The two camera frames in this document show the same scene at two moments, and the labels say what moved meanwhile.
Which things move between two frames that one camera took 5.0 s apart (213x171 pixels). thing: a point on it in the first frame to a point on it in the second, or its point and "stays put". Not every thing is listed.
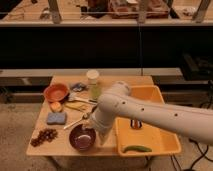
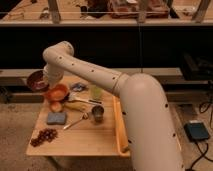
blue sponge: (56, 118) stays put
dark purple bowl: (82, 139) to (37, 80)
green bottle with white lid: (94, 91) stays put
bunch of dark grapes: (44, 135) stays put
